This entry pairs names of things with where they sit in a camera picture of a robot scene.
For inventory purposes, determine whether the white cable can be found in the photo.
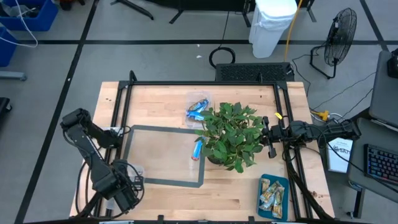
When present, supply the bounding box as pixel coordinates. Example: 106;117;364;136
0;0;39;49

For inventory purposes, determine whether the black keyboard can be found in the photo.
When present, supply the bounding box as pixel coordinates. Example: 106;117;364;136
363;143;398;187

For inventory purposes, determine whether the green leafy plant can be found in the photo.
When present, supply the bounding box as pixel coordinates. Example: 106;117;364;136
194;101;265;174

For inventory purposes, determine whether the blue storage bin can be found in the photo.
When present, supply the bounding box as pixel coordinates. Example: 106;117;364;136
0;0;59;32
0;26;19;68

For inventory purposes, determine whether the yellow cable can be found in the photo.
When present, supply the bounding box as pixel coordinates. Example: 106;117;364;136
283;0;304;63

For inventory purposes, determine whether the light blue granola bar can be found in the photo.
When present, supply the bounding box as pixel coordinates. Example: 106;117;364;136
190;136;205;162

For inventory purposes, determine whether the dark grey desk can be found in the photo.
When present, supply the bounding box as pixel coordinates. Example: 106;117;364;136
347;117;398;205

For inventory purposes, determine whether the white paper sign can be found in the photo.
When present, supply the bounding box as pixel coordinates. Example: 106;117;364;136
326;136;354;174

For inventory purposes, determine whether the yellow connector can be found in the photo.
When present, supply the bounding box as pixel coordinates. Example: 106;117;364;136
310;109;330;122

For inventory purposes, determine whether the black metal frame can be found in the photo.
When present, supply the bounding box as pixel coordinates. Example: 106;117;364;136
70;70;335;224

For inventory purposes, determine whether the teal tray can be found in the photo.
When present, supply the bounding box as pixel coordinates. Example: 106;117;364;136
256;173;290;222

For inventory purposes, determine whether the black desk device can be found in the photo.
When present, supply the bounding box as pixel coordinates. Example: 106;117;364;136
387;47;398;79

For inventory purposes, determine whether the black floor cable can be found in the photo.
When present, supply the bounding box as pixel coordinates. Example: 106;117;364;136
291;53;377;113

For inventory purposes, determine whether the black partition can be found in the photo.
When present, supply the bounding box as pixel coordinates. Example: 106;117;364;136
146;0;259;12

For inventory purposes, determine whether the red green granola bar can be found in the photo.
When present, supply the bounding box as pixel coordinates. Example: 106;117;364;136
272;188;285;220
260;181;283;203

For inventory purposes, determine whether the coiled black cable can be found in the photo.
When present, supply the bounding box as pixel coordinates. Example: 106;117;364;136
208;45;236;69

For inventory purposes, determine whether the black floor fan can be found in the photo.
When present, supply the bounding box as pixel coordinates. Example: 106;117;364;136
309;7;358;80

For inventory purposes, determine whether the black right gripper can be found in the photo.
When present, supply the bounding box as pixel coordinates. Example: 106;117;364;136
262;116;292;159

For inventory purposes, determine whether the black perforated box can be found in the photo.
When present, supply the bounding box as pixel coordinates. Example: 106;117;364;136
214;62;295;83

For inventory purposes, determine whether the white trash bin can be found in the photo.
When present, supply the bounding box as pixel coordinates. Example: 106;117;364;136
248;0;299;59

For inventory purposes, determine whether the grey desk panel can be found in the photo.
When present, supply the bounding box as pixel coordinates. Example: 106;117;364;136
368;49;398;128

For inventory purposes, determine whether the grey metal bar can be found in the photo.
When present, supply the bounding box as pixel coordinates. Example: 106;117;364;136
0;70;27;82

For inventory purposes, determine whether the black plant pot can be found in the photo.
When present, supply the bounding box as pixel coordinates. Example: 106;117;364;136
206;155;231;169

